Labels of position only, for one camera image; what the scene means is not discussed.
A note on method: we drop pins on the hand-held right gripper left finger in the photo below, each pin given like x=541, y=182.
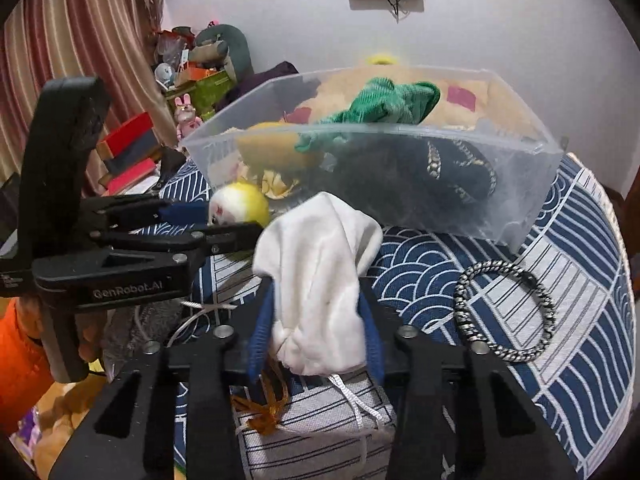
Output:
x=260, y=335

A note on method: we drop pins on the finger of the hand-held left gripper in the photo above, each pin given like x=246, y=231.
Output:
x=185, y=212
x=220, y=240

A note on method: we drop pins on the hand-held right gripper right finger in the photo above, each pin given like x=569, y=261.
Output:
x=372, y=340

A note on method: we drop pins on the yellow-haired doll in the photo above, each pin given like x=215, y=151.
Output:
x=245, y=201

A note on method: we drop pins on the clear plastic storage bin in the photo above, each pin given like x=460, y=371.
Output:
x=505, y=195

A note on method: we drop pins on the person's left forearm orange sleeve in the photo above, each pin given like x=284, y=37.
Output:
x=20, y=365

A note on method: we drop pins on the person's left hand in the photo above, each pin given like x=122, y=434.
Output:
x=91, y=337

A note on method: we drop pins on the white ribbon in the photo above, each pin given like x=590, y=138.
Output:
x=352, y=400

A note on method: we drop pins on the red and grey boxes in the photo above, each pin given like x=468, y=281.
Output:
x=130, y=135

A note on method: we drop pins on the orange tassel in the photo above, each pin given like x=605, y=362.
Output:
x=265, y=417

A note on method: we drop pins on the pink bunny figure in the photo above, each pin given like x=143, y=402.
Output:
x=187, y=117

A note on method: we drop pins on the yellow plush toy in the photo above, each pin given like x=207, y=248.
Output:
x=272, y=146

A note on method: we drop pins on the green cardboard box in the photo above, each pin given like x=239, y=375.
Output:
x=212, y=91

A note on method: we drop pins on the pink striped curtain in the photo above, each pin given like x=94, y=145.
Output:
x=75, y=20

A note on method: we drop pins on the dark purple cloth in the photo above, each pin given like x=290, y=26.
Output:
x=260, y=80

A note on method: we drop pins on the dark green plush toy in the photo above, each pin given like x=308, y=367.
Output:
x=232, y=42

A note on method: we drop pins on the black cloth with gold trim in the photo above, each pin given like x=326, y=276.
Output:
x=450, y=180

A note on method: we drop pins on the blue wave-pattern tablecloth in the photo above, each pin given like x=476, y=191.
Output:
x=550, y=410

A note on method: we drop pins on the green knit cloth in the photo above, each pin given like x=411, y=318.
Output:
x=385, y=101

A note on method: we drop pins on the tan plush toy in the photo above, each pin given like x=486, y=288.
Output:
x=55, y=440

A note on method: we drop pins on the beige plush with red patches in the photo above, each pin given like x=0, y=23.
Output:
x=467, y=91

